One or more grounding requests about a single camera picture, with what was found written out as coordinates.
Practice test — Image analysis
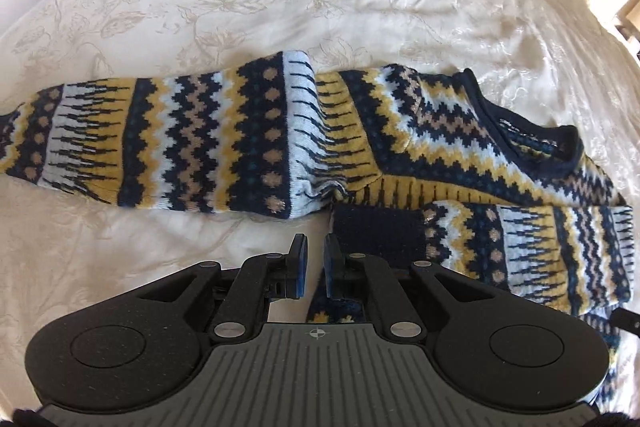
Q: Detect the navy yellow white patterned sweater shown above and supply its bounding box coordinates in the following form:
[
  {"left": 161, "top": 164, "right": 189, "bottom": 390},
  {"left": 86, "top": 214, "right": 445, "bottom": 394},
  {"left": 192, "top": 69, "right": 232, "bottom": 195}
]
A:
[{"left": 0, "top": 50, "right": 637, "bottom": 408}]

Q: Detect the cream floral embroidered bedspread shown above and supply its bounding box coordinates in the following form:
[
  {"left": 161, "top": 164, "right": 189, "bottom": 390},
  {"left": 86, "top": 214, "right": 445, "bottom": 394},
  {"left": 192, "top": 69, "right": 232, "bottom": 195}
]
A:
[{"left": 1, "top": 0, "right": 639, "bottom": 413}]

